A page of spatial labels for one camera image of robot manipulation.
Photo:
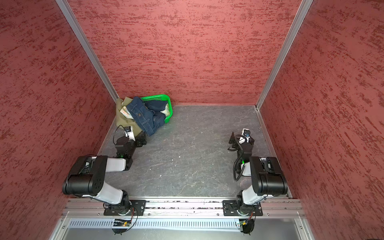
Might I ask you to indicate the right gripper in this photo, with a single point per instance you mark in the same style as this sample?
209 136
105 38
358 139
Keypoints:
235 141

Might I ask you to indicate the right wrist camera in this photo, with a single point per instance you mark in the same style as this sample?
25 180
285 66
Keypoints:
246 136

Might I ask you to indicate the pastel patterned skirt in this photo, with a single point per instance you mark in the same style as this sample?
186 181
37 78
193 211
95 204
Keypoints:
124 111

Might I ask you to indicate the left aluminium corner post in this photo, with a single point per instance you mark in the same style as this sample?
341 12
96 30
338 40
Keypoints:
81 36

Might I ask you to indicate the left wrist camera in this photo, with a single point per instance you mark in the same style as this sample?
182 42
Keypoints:
129 133

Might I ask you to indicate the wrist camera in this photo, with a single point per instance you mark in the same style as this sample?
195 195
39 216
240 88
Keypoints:
246 136
129 133

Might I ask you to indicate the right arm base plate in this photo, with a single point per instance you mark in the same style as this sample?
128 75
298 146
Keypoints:
236 208

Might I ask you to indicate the blue denim skirt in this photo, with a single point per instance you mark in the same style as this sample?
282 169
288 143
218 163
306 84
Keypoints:
148 115

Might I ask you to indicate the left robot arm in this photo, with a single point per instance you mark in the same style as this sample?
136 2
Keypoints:
86 179

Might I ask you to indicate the aluminium front rail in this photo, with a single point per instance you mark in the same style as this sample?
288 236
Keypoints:
275 208

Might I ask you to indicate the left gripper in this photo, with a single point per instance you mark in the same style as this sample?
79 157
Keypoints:
139 141

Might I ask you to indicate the olive green skirt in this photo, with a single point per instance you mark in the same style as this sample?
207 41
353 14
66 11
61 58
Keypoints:
122 120

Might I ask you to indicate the green plastic basket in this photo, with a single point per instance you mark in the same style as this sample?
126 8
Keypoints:
168 111

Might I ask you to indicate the right aluminium corner post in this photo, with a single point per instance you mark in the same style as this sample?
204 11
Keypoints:
290 37

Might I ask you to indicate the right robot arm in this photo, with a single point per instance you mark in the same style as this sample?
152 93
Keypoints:
267 178

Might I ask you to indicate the white slotted cable duct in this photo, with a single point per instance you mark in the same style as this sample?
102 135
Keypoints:
168 224

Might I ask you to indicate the aluminium corner post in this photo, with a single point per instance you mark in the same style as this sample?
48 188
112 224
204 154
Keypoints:
290 37
81 36

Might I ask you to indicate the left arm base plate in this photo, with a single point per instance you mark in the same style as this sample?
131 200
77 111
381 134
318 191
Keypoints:
135 207

